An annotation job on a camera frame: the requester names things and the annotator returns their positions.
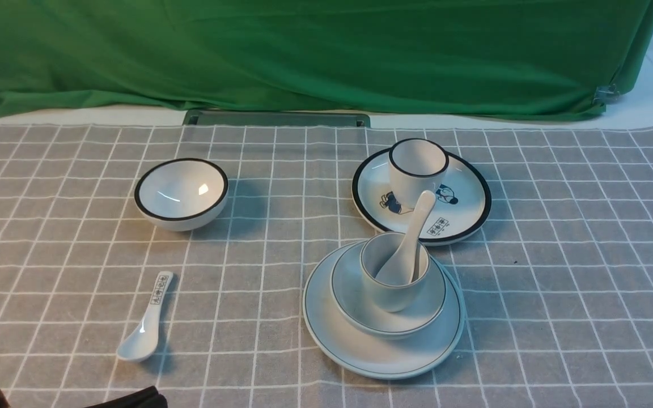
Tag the silver binder clip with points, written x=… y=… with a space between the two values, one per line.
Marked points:
x=608 y=94

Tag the green backdrop cloth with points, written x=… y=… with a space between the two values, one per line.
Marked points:
x=512 y=60

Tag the pale green ceramic cup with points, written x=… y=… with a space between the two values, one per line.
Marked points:
x=375 y=252

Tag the white black-rimmed bowl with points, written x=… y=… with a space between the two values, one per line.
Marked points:
x=182 y=194

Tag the white spoon with characters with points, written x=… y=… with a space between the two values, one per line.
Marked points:
x=142 y=342

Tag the white black-rimmed cup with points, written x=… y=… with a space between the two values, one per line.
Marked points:
x=415 y=165

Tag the grey checked tablecloth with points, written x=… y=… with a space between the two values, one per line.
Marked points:
x=558 y=282

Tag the small pale green bowl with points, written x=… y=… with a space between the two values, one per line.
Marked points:
x=429 y=305

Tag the plain pale green spoon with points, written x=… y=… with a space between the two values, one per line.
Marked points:
x=402 y=267

